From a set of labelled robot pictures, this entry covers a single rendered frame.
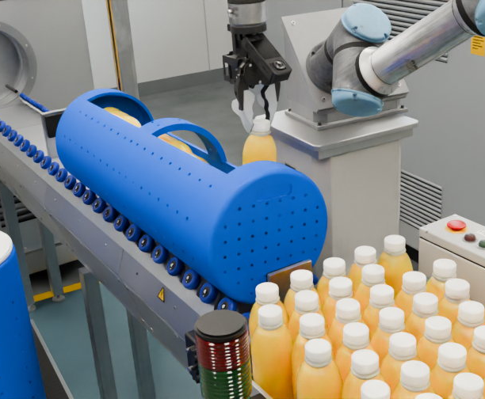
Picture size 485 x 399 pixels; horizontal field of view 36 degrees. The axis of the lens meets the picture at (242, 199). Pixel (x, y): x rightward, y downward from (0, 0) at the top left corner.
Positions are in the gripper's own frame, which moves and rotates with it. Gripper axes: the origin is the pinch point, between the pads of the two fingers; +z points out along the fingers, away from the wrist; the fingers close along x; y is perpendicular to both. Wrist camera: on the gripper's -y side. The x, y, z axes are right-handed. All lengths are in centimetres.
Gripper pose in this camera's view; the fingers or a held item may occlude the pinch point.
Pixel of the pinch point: (260, 124)
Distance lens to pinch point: 151.0
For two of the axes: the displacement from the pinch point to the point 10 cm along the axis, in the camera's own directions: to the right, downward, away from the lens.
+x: -8.4, 2.7, -4.7
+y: -5.3, -3.0, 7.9
